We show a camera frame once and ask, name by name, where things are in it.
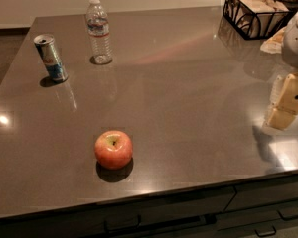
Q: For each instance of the red yellow apple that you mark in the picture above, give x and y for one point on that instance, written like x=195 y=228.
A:
x=113 y=149

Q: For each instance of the white napkins in basket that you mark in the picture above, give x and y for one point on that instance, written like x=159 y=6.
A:
x=259 y=8

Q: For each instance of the drawer handle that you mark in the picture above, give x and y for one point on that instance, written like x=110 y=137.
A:
x=122 y=223
x=265 y=232
x=288 y=214

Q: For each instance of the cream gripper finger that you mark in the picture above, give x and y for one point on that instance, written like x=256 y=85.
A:
x=276 y=89
x=283 y=114

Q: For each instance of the clear plastic water bottle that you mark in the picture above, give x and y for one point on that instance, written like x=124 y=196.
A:
x=98 y=30

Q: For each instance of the left drawer handle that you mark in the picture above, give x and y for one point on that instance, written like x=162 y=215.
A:
x=122 y=223

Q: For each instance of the silver blue redbull can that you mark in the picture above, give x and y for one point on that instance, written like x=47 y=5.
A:
x=47 y=49

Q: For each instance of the upper right drawer handle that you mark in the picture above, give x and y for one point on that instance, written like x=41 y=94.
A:
x=288 y=214

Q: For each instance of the lower right drawer handle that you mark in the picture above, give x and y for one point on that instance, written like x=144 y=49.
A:
x=265 y=232

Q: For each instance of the snack bag on counter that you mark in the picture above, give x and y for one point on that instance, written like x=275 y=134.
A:
x=273 y=44

